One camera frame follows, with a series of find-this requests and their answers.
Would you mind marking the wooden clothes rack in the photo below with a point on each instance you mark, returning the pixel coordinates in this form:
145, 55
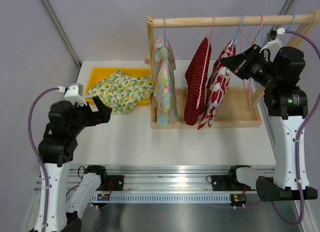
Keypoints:
233, 113

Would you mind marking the lemon print skirt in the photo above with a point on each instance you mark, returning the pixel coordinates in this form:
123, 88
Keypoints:
122, 92

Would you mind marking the aluminium rail frame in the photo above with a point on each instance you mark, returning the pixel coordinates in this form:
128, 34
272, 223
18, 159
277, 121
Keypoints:
181, 198

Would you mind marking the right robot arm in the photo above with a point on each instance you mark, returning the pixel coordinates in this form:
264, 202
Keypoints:
287, 107

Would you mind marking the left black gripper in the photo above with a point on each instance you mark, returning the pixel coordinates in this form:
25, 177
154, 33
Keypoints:
103, 114

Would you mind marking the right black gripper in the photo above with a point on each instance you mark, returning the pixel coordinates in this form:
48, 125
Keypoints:
240, 63

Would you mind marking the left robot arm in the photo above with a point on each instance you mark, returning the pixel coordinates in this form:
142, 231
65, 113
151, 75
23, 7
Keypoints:
66, 122

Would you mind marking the red polka dot garment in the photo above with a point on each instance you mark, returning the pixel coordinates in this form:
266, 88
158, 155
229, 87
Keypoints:
193, 76

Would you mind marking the red poppy print garment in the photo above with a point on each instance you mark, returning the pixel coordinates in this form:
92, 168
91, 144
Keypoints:
217, 91

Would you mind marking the pastel floral garment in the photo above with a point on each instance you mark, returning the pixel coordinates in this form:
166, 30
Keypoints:
161, 120

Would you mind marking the yellow plastic tray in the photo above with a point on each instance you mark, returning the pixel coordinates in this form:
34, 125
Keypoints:
100, 73

